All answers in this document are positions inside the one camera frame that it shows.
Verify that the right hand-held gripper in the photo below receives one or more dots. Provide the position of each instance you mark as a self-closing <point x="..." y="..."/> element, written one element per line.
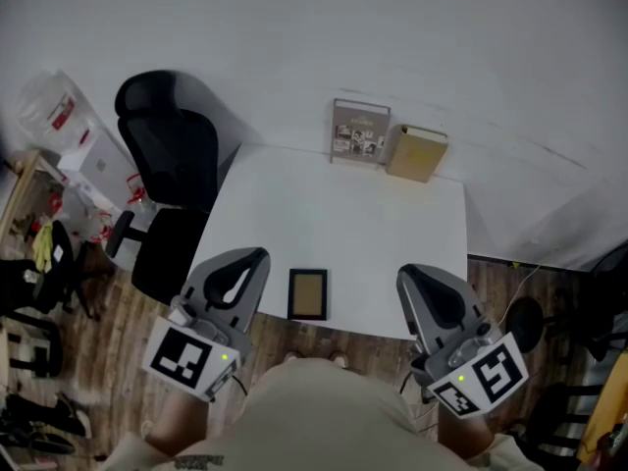
<point x="490" y="376"/>

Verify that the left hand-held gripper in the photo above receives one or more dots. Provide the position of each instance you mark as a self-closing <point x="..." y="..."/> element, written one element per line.
<point x="186" y="361"/>

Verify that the black picture frame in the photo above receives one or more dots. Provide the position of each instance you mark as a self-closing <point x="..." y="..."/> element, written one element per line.
<point x="307" y="295"/>

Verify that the person's right forearm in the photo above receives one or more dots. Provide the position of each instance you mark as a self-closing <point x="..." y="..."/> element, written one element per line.
<point x="463" y="434"/>

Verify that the person's left forearm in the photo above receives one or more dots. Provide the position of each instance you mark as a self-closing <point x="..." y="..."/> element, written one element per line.
<point x="179" y="425"/>

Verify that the grey book with photo cover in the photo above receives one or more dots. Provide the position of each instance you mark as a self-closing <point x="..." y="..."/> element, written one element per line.
<point x="358" y="133"/>

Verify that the black floor fan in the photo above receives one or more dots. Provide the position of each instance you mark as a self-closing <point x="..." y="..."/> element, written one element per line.
<point x="525" y="324"/>

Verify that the person's left shoe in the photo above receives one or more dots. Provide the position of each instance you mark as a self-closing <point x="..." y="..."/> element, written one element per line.
<point x="293" y="357"/>

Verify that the person's shoe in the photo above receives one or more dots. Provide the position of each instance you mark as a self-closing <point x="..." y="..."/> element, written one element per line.
<point x="293" y="357"/>
<point x="339" y="359"/>

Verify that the person's right shoe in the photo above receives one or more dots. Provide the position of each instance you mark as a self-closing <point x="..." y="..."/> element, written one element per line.
<point x="339" y="359"/>

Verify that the black office chair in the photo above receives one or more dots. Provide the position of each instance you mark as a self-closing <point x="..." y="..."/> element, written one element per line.
<point x="167" y="155"/>

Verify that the tan book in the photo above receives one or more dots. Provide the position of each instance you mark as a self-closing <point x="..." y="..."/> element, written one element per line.
<point x="414" y="157"/>

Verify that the person's beige clothing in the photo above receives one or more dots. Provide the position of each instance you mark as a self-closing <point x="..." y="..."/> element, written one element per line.
<point x="319" y="420"/>

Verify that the black side chair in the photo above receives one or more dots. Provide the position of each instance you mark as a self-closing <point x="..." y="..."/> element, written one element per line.
<point x="54" y="282"/>

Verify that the white box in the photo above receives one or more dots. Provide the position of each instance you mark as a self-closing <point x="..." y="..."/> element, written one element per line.
<point x="103" y="165"/>

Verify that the yellow cloth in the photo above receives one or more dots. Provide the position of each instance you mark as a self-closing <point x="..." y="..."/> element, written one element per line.
<point x="43" y="248"/>

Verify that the yellow object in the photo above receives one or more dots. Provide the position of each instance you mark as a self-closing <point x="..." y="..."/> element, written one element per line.
<point x="606" y="410"/>

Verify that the pile of dark shoes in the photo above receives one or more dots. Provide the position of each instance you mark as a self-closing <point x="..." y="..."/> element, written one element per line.
<point x="39" y="420"/>

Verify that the wooden shelf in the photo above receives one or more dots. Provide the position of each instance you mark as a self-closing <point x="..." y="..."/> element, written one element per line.
<point x="22" y="189"/>

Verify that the large clear water jug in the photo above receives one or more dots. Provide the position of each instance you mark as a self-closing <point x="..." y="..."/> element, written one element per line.
<point x="54" y="111"/>

